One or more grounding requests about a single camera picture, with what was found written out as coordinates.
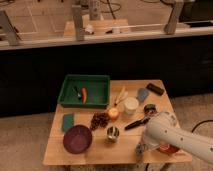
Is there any black rectangular box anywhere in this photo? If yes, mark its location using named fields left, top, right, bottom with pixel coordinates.
left=146, top=83, right=164, bottom=96

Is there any green sponge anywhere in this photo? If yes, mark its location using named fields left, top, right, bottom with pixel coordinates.
left=61, top=113, right=74, bottom=132

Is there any bunch of dark grapes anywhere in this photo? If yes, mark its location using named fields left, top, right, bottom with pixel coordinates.
left=90, top=113, right=110, bottom=131

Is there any red plate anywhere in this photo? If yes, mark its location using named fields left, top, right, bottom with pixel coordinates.
left=158, top=144, right=179, bottom=155

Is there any orange carrot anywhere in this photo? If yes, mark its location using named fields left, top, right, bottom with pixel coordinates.
left=82, top=88, right=87, bottom=104

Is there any grey railing post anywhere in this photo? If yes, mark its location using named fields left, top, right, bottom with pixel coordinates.
left=72, top=5, right=84, bottom=41
left=164, top=0, right=184, bottom=35

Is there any green plastic tray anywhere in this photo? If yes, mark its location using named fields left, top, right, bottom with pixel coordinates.
left=58, top=74, right=110, bottom=109

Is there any orange fruit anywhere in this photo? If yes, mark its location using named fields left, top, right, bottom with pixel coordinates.
left=107, top=107, right=119, bottom=120

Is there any wooden table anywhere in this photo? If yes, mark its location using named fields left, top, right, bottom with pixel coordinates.
left=42, top=79, right=194, bottom=167

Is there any yellow banana peel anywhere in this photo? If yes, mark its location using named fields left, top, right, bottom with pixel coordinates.
left=114, top=86, right=128, bottom=106

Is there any white round container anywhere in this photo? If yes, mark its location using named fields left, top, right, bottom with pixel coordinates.
left=124, top=97, right=139, bottom=115

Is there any small metal cup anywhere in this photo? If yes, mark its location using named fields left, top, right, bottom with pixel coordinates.
left=107, top=126, right=120, bottom=141

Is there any blue-grey towel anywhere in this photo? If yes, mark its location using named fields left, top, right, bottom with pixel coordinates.
left=137, top=88, right=149, bottom=103

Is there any purple bowl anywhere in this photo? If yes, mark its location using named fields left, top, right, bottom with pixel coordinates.
left=63, top=125, right=93, bottom=154

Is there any dark marker in tray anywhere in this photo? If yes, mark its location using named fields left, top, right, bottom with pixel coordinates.
left=73, top=86, right=82, bottom=100

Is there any middle grey railing post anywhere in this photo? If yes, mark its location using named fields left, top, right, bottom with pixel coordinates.
left=72, top=5, right=84, bottom=41

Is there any black cable on floor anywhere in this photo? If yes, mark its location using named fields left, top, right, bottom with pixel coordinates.
left=191, top=119, right=213, bottom=134

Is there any right grey railing post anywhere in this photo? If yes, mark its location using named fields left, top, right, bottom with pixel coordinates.
left=164, top=0, right=184, bottom=35

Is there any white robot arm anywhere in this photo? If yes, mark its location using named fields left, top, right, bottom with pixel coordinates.
left=135, top=111, right=213, bottom=165

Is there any black-handled ladle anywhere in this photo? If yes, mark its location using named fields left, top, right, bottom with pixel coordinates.
left=125, top=104, right=157, bottom=130

